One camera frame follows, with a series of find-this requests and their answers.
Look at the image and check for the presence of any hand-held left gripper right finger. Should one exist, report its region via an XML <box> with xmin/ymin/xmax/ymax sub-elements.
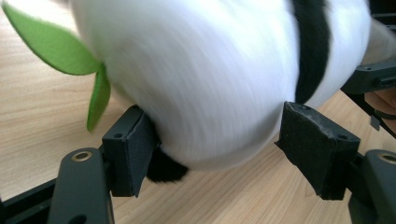
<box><xmin>275</xmin><ymin>101</ymin><xmax>361</xmax><ymax>201</ymax></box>

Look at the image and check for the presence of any black and white panda plush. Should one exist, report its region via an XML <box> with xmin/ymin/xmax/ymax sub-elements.
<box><xmin>1</xmin><ymin>0</ymin><xmax>373</xmax><ymax>184</ymax></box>

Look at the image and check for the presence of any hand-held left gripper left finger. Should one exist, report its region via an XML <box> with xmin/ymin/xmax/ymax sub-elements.
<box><xmin>102</xmin><ymin>105</ymin><xmax>162</xmax><ymax>199</ymax></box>

